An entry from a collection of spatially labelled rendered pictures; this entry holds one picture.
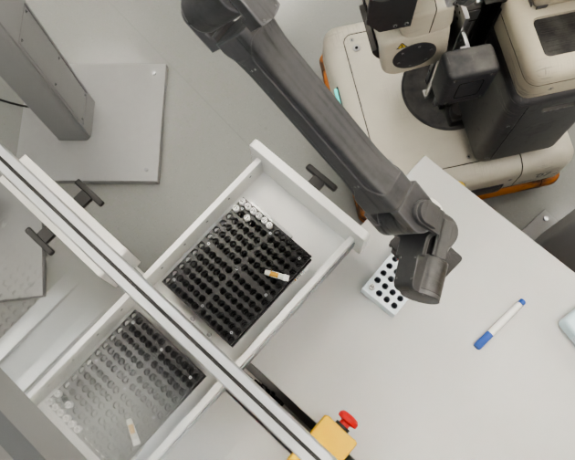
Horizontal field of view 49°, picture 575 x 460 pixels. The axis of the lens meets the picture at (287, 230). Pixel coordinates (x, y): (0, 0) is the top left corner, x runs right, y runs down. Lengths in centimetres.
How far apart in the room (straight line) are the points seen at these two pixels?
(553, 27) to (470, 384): 80
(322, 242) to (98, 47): 151
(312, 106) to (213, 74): 161
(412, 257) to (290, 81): 31
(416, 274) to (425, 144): 110
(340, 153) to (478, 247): 63
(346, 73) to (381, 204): 122
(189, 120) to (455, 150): 94
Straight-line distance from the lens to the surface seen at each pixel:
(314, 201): 120
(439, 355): 132
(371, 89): 202
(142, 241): 219
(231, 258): 122
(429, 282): 91
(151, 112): 232
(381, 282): 129
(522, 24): 157
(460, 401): 133
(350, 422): 116
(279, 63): 77
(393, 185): 85
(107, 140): 231
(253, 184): 130
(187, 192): 221
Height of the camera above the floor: 205
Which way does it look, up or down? 74 degrees down
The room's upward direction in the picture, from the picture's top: 6 degrees counter-clockwise
